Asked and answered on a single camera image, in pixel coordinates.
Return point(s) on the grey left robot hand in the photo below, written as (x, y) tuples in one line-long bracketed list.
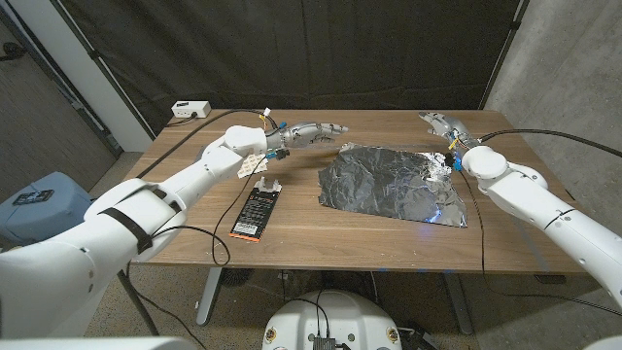
[(306, 133)]

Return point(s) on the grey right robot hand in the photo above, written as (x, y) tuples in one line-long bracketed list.
[(449, 129)]

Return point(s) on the crinkled aluminium foil sheet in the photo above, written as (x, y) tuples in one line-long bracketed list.
[(389, 185)]

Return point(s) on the white left shoulder cover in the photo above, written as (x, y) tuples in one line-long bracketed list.
[(97, 344)]

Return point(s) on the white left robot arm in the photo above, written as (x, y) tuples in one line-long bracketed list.
[(146, 209)]

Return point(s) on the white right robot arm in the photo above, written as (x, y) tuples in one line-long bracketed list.
[(534, 199)]

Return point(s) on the white right shoulder cover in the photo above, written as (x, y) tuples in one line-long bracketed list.
[(605, 344)]

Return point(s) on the black orange package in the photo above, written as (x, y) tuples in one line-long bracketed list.
[(255, 214)]

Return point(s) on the black backdrop curtain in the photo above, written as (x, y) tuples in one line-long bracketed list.
[(291, 48)]

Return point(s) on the black backdrop pole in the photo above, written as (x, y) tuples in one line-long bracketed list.
[(121, 90), (507, 48)]

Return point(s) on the white power box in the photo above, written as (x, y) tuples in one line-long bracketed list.
[(190, 109)]

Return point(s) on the black ribbed round object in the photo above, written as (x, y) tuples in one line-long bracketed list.
[(238, 276)]

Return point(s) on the grey table leg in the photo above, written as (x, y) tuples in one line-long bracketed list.
[(459, 306)]

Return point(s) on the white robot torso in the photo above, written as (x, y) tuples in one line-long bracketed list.
[(340, 316)]

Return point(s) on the white table leg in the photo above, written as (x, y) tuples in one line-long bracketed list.
[(208, 296)]

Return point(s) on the black device on bin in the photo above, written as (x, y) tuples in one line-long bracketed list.
[(33, 197)]

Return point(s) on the black wall hook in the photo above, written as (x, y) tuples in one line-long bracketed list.
[(12, 50)]

